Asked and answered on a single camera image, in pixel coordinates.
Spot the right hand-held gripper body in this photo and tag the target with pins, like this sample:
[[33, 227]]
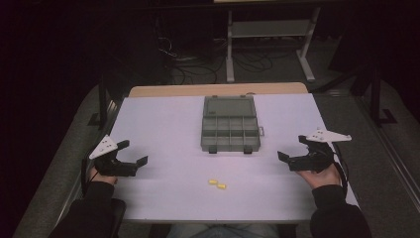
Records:
[[315, 162]]

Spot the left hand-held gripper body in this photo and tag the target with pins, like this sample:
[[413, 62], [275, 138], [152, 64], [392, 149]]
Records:
[[107, 165]]

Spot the grey plastic compartment box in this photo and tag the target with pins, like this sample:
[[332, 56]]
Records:
[[230, 132]]

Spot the small yellow earplug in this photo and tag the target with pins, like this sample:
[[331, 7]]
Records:
[[213, 181], [221, 186]]

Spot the person's left hand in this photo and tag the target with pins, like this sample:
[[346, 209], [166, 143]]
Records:
[[104, 179]]

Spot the person's right hand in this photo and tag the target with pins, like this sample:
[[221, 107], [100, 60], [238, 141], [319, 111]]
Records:
[[323, 179]]

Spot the black metal stand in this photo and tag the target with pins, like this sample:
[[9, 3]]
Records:
[[103, 99], [374, 99]]

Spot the beige wooden board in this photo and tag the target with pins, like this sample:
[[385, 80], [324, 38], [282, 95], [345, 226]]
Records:
[[218, 90]]

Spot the white metal desk frame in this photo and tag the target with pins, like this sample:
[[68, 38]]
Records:
[[269, 29]]

